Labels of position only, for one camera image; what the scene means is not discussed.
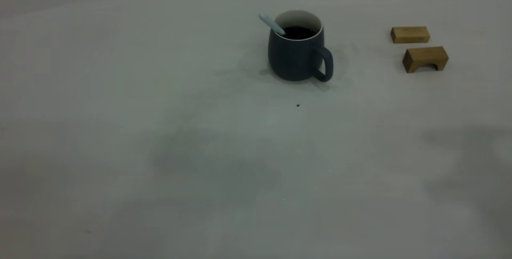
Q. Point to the dark grey ceramic mug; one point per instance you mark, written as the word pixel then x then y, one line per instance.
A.
pixel 296 59

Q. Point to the rectangular wooden block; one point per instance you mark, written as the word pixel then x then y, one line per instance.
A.
pixel 410 35

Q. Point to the arched wooden block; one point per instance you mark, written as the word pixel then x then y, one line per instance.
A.
pixel 424 54

